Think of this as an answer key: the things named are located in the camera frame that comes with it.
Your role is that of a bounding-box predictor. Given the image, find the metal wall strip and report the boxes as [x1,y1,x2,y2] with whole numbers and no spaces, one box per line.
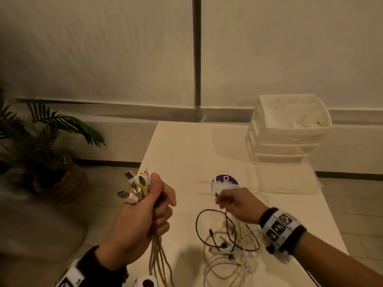
[192,0,201,123]

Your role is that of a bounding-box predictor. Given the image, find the black right wristband with markers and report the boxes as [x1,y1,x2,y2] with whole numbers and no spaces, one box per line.
[259,207,307,263]

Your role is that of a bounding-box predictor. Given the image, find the white plastic drawer organizer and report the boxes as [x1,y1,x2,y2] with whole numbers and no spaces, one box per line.
[245,94,333,165]

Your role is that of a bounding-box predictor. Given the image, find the white table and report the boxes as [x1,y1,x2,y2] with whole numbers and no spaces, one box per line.
[125,121,349,287]

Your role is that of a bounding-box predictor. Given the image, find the black wristband with markers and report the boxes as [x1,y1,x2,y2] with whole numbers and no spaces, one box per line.
[259,207,307,263]
[53,246,128,287]

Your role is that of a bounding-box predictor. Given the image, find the person's left hand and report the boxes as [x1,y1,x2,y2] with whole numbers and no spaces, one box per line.
[95,172,177,271]

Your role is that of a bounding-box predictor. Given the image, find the person's right hand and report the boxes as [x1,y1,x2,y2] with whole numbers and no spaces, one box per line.
[216,187,268,224]

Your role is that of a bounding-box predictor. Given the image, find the person's right forearm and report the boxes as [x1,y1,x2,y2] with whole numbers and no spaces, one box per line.
[293,231,383,287]

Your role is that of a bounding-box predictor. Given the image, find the round purple label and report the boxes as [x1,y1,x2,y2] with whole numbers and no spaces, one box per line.
[211,175,239,198]

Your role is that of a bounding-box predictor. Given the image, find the yellow cable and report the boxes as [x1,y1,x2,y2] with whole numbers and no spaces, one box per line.
[138,175,176,287]

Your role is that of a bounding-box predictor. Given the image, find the black left wristband with markers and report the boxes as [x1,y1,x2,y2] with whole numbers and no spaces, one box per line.
[53,246,128,287]

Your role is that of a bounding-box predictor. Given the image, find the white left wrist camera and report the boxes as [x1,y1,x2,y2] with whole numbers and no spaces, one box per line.
[133,275,159,287]

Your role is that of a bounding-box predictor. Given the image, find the green palm plant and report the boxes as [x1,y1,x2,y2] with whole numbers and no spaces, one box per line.
[0,89,107,192]

